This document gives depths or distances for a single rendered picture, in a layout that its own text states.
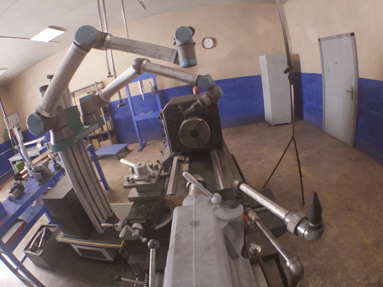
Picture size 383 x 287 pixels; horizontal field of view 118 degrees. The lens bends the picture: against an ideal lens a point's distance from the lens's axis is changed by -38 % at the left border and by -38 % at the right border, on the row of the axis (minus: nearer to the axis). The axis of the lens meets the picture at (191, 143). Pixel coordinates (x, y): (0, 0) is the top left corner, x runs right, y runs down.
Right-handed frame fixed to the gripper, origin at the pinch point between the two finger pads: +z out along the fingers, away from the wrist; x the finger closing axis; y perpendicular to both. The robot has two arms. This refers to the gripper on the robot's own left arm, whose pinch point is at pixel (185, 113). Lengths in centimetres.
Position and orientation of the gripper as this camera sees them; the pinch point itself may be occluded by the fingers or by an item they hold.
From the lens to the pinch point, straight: 148.3
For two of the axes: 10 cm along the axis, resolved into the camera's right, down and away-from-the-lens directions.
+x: 0.8, 3.1, -9.5
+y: -5.3, -7.9, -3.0
